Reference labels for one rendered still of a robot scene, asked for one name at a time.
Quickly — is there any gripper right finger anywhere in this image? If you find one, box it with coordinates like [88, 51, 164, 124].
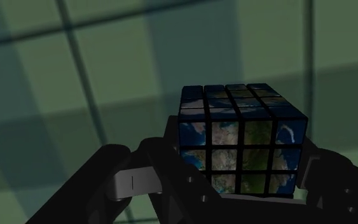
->
[296, 136, 358, 224]

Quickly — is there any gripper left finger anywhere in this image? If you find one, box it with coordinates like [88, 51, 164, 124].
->
[25, 115, 226, 224]

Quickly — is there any earth map puzzle cube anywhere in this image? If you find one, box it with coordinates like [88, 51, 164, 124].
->
[177, 83, 308, 199]

